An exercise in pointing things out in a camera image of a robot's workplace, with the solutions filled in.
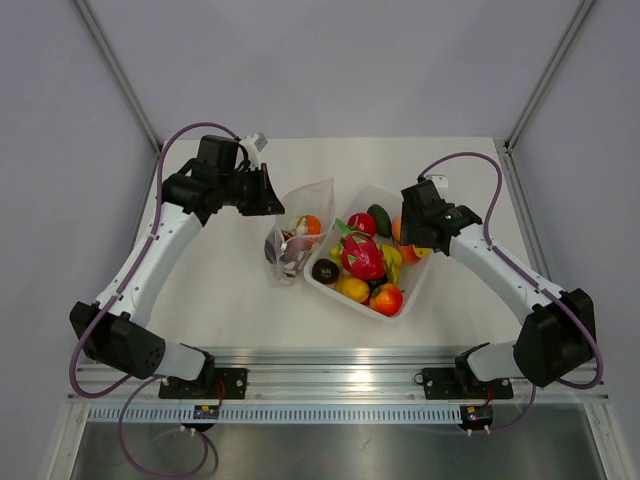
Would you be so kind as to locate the orange pumpkin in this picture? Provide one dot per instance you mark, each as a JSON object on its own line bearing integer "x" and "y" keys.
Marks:
{"x": 308, "y": 225}

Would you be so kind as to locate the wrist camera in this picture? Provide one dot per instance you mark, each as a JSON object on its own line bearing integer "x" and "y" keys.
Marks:
{"x": 254, "y": 144}
{"x": 440, "y": 182}

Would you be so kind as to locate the red orange persimmon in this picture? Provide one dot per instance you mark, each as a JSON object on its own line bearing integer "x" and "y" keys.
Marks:
{"x": 387, "y": 300}

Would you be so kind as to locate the dark purple mangosteen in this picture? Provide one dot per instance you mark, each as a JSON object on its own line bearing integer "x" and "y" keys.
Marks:
{"x": 325, "y": 271}

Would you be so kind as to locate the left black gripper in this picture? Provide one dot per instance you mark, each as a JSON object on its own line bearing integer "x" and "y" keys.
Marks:
{"x": 266, "y": 201}

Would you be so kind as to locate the black mount plate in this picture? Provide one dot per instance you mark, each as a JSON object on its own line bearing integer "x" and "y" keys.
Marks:
{"x": 228, "y": 383}
{"x": 446, "y": 383}

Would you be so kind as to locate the dark red plum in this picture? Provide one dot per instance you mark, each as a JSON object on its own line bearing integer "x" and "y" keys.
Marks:
{"x": 274, "y": 245}

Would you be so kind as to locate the pink dragon fruit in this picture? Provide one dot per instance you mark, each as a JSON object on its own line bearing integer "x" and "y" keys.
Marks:
{"x": 358, "y": 253}

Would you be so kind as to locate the purple eggplant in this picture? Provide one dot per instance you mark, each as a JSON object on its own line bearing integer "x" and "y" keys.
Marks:
{"x": 298, "y": 248}

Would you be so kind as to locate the yellow lemon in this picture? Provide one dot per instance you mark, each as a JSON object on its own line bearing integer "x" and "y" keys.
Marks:
{"x": 353, "y": 288}

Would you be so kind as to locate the white slotted cable duct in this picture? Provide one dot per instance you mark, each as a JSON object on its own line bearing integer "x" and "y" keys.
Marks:
{"x": 278, "y": 414}

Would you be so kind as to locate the clear zip top bag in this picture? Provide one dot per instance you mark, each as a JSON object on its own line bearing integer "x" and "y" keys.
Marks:
{"x": 316, "y": 199}

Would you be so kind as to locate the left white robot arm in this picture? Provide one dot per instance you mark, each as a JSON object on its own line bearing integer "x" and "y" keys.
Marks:
{"x": 112, "y": 330}

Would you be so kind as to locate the right black mount plate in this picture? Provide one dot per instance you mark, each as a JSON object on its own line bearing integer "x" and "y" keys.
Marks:
{"x": 446, "y": 383}

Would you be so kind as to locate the aluminium frame post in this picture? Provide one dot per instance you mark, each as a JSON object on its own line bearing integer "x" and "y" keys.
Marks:
{"x": 560, "y": 53}
{"x": 99, "y": 38}

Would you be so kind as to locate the orange peach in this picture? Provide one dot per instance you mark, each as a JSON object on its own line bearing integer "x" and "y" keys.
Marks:
{"x": 409, "y": 255}
{"x": 396, "y": 229}

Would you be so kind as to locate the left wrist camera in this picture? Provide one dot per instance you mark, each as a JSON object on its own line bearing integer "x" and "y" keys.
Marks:
{"x": 254, "y": 144}

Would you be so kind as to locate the right aluminium frame post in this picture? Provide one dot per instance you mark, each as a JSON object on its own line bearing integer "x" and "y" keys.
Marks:
{"x": 560, "y": 53}

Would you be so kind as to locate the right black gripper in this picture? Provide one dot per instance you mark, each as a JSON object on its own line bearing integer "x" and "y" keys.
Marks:
{"x": 409, "y": 234}

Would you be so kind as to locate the left black mount plate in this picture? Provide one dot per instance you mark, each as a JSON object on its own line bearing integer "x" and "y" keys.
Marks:
{"x": 228, "y": 383}

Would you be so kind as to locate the left aluminium frame post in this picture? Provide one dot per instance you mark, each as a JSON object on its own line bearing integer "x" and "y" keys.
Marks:
{"x": 99, "y": 38}

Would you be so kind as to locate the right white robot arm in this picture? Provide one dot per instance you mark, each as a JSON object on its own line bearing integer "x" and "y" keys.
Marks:
{"x": 557, "y": 327}

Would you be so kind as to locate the red tomato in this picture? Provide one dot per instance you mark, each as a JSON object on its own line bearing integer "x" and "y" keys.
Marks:
{"x": 363, "y": 222}

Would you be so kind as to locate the green avocado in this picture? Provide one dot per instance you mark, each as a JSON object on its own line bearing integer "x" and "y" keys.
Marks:
{"x": 382, "y": 220}

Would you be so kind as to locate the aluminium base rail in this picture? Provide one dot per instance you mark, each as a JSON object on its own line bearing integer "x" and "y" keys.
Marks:
{"x": 338, "y": 375}

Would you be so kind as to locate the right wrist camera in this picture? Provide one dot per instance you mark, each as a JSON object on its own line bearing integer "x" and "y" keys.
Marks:
{"x": 440, "y": 182}

